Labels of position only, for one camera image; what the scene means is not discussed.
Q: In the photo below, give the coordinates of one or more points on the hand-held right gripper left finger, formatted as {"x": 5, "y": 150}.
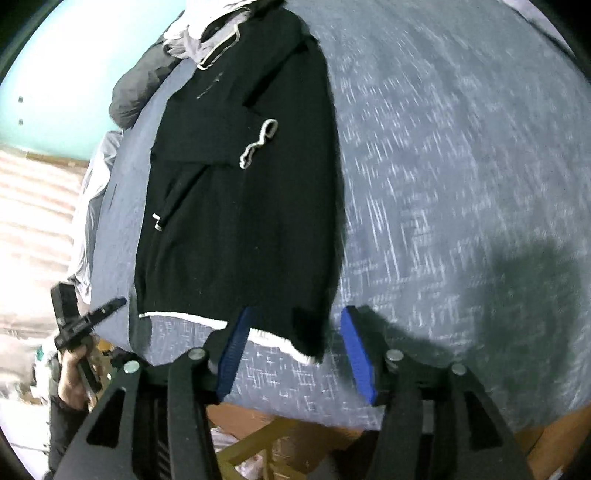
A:
{"x": 232, "y": 353}

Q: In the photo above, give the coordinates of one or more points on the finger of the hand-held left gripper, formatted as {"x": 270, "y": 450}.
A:
{"x": 104, "y": 310}

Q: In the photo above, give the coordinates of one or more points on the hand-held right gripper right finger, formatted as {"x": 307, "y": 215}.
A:
{"x": 358, "y": 355}

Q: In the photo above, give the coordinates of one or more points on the black hoodie with white trim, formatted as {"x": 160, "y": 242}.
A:
{"x": 244, "y": 184}

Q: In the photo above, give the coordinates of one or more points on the person's left forearm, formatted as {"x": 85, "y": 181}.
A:
{"x": 67, "y": 438}

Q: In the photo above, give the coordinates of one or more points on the person's left hand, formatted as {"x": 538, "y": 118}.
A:
{"x": 74, "y": 378}

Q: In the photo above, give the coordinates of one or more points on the beige curtain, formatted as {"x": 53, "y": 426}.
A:
{"x": 32, "y": 207}

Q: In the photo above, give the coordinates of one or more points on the light grey blanket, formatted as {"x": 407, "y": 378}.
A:
{"x": 94, "y": 198}

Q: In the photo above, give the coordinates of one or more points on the bed with blue sheet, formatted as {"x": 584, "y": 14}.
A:
{"x": 438, "y": 184}

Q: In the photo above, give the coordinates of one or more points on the dark grey bolster pillow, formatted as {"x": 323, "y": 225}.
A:
{"x": 138, "y": 92}

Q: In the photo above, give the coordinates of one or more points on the white garment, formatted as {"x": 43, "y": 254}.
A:
{"x": 194, "y": 23}

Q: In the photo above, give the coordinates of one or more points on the wooden bed frame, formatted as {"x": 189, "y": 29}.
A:
{"x": 286, "y": 434}

